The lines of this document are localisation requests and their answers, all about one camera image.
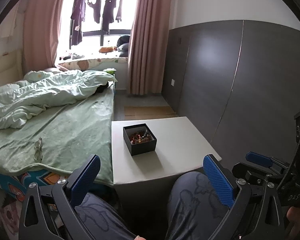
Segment heap of bead jewelry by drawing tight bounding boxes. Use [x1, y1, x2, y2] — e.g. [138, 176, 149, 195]
[128, 129, 152, 144]

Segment purple hanging garment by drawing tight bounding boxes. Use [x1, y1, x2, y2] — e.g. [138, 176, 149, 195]
[69, 0, 87, 47]

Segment pink printed floor mat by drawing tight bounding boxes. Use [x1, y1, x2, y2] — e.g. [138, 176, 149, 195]
[0, 199, 28, 236]

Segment narrow dark hanging garment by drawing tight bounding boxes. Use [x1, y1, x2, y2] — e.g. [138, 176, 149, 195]
[116, 0, 125, 22]

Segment black window railing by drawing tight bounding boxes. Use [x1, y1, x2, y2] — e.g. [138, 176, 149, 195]
[69, 29, 138, 50]

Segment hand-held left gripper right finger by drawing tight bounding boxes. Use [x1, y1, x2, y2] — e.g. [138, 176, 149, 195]
[202, 154, 286, 240]

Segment colourful printed mattress pad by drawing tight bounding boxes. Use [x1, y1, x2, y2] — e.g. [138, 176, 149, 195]
[0, 167, 73, 203]

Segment person's leg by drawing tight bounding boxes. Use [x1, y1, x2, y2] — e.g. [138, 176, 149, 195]
[165, 171, 231, 240]
[74, 193, 138, 240]

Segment flat brown cardboard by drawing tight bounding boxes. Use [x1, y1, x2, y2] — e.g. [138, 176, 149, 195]
[124, 105, 177, 120]

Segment black jewelry box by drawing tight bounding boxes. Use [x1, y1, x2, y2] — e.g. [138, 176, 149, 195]
[123, 123, 157, 156]

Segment person's right leg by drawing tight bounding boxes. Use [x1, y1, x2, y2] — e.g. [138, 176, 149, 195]
[165, 171, 231, 240]

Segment dark teal cushion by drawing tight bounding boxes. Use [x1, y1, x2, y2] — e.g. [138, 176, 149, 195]
[117, 35, 131, 48]

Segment white small table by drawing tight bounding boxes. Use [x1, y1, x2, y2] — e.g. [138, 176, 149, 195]
[111, 116, 222, 205]

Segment person's left leg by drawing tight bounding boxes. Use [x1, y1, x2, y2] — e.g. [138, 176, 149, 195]
[74, 193, 138, 240]

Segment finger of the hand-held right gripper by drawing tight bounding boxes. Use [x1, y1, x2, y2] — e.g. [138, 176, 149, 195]
[232, 162, 280, 188]
[246, 152, 291, 171]

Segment printed window seat cushion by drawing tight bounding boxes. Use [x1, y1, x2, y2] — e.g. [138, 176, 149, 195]
[58, 57, 128, 71]

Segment light green duvet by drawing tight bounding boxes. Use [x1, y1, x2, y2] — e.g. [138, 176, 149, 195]
[0, 69, 118, 130]

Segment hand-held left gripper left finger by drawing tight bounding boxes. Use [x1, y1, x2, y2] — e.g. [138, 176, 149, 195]
[19, 154, 101, 240]

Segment bed with green sheet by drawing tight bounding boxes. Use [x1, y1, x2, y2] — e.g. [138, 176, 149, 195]
[0, 69, 118, 203]

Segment person's right hand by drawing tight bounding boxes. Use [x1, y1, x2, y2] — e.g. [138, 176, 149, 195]
[286, 203, 300, 233]

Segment dark hanging top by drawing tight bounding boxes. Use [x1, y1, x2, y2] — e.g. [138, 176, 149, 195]
[101, 0, 119, 34]

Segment clear eyeglasses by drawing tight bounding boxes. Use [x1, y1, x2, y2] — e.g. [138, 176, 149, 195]
[33, 137, 44, 161]

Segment pink curtain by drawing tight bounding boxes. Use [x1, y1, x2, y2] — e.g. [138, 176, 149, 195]
[127, 0, 181, 97]
[22, 0, 71, 74]

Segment beige padded headboard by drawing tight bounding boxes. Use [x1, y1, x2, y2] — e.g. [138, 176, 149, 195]
[0, 49, 24, 91]

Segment grey blue pillow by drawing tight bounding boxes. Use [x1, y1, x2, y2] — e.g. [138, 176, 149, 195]
[117, 44, 130, 58]

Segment pile of small clothes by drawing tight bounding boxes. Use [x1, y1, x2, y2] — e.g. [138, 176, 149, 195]
[59, 52, 86, 61]

